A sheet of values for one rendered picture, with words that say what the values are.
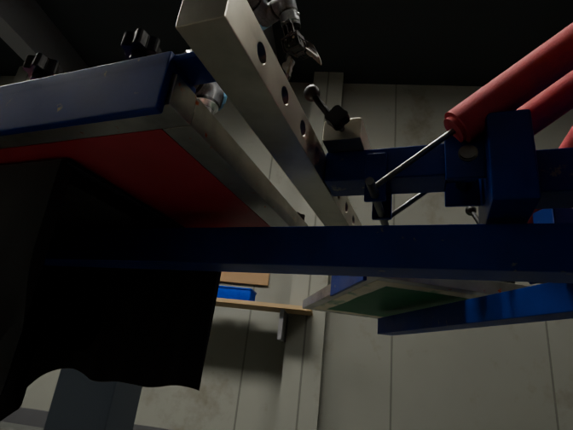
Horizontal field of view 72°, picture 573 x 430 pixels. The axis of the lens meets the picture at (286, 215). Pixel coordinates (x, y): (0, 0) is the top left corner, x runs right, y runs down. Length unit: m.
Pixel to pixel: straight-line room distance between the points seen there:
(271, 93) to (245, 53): 0.06
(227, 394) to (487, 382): 2.05
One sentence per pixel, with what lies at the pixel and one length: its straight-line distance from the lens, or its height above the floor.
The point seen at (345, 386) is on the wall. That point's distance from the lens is 3.44.
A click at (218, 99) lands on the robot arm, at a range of 1.77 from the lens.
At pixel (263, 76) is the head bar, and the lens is 0.42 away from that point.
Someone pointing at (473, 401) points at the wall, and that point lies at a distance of 3.61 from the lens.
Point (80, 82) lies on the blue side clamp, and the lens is 0.51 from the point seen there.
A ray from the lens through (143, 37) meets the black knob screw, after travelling 0.51.
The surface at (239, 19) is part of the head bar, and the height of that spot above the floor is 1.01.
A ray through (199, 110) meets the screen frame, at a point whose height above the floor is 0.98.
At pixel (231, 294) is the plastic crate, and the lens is 3.14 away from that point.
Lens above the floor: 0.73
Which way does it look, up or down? 20 degrees up
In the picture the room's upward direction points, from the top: 7 degrees clockwise
